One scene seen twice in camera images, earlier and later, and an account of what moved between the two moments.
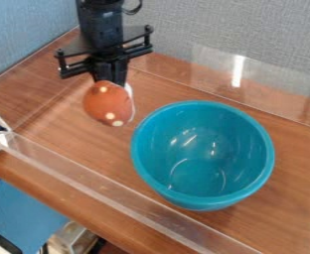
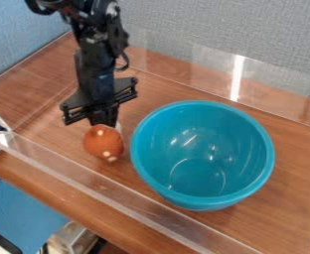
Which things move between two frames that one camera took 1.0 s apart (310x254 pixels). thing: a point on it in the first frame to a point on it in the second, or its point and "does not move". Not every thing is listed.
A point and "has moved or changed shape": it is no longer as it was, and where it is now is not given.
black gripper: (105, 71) to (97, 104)
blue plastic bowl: (203, 154) does not move
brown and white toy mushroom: (108, 102) has moved or changed shape
